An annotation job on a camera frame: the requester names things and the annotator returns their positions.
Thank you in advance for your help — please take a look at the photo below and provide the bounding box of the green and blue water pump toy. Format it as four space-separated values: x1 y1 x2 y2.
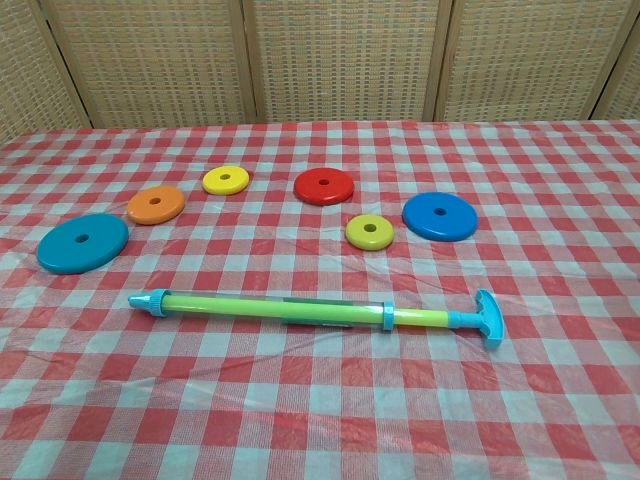
167 288 507 352

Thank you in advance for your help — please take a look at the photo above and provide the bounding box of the green and blue rod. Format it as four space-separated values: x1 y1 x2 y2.
128 288 397 333

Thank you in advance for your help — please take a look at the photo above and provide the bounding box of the small yellow-green disc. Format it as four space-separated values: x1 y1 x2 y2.
345 214 396 251

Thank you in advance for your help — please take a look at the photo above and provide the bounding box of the red disc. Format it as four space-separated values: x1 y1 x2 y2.
293 167 356 206

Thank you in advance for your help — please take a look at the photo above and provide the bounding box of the large blue disc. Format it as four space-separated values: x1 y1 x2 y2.
402 192 480 243

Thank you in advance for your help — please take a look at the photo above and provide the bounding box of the yellow disc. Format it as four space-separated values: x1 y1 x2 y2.
201 166 250 196

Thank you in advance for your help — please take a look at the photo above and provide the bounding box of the red white checked tablecloth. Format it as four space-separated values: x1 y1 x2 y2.
0 118 640 480

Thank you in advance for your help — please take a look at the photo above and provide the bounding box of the orange disc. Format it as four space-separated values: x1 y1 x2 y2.
127 186 186 226

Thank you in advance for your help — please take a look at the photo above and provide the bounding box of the woven bamboo screen panel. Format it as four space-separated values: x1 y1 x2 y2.
434 0 640 124
594 44 640 122
244 0 456 124
0 0 94 144
42 0 264 129

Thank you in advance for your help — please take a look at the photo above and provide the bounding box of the large teal disc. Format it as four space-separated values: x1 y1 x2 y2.
36 214 131 275

